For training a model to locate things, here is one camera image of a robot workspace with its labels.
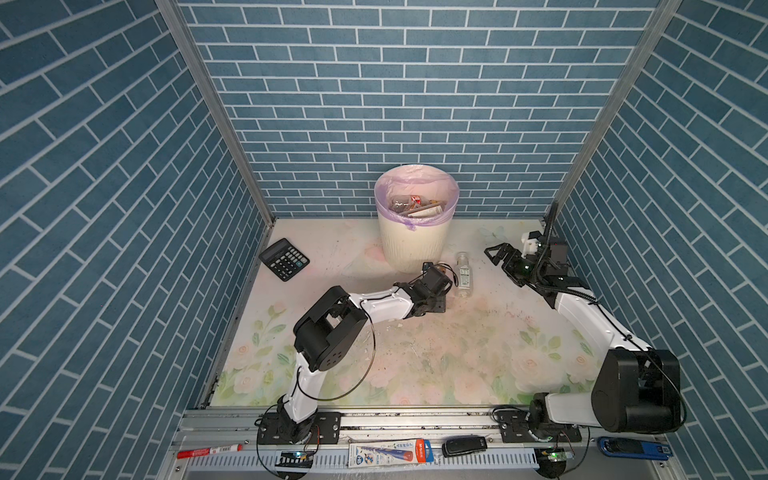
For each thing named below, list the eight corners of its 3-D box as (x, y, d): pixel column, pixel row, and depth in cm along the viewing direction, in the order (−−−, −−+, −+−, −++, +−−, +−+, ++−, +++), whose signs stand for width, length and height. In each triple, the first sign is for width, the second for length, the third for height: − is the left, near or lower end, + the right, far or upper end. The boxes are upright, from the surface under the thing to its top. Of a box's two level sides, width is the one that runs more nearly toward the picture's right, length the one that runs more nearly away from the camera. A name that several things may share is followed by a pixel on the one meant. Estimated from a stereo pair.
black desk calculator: (261, 260, 110) (258, 254, 107) (287, 243, 116) (284, 237, 113) (284, 282, 104) (281, 276, 101) (310, 263, 109) (308, 257, 106)
